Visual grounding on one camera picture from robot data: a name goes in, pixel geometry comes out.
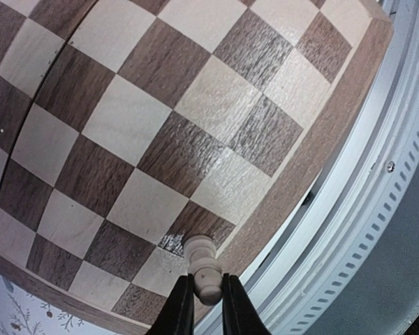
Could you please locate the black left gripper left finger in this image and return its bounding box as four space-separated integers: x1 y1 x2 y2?
149 274 194 335

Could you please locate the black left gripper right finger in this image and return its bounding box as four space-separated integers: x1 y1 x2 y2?
222 274 271 335

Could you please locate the light chess piece rook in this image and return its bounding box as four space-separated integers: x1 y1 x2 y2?
184 234 223 306

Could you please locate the wooden chess board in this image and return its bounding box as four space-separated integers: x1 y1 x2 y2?
0 1 392 334

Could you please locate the floral patterned table mat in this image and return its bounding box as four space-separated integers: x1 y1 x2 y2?
0 275 116 335

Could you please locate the front aluminium rail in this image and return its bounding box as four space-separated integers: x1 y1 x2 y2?
241 1 419 334

